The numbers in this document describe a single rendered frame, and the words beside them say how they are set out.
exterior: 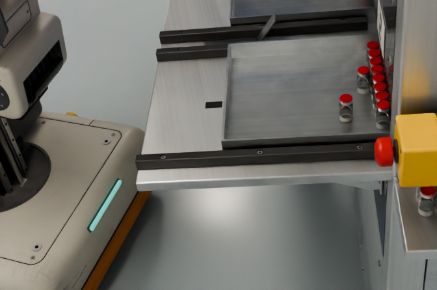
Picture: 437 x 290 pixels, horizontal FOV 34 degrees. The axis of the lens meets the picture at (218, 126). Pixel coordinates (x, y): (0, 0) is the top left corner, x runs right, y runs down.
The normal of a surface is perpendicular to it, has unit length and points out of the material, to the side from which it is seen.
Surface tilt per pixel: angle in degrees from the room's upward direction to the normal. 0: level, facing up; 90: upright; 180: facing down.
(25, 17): 98
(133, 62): 0
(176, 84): 0
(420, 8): 90
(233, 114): 0
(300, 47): 90
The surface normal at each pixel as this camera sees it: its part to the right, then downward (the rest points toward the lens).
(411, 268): -0.05, 0.68
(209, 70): -0.12, -0.73
